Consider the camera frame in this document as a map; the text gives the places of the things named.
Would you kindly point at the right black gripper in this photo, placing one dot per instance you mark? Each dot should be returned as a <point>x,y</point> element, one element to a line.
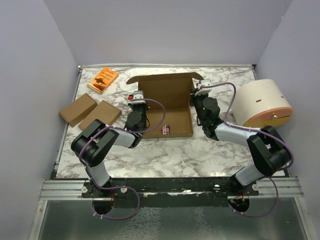
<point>193,97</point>

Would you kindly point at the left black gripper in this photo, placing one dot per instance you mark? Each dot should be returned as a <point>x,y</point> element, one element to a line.
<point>132,106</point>

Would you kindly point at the small red toy car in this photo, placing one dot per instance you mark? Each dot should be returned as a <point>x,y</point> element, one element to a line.
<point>165,129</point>

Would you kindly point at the brown cardboard box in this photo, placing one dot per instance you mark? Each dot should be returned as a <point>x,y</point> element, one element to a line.
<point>104,111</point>
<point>78,110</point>
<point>172,93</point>

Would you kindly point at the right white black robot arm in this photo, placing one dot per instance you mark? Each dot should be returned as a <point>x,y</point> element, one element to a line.
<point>268,151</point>

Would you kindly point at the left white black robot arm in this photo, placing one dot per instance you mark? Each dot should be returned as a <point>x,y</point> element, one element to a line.
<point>92,145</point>

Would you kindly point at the folded flat brown cardboard box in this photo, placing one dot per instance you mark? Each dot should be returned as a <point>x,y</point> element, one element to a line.
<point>104,111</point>

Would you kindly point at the orange booklet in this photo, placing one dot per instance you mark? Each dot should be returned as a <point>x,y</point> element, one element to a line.
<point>102,80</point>

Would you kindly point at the cream toy bread bin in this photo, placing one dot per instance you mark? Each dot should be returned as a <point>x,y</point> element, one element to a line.
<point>260,103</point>

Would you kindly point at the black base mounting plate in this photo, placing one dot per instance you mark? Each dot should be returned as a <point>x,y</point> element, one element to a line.
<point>153,192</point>

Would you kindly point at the aluminium rail frame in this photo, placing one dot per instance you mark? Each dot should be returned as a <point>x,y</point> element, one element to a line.
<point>271,215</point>

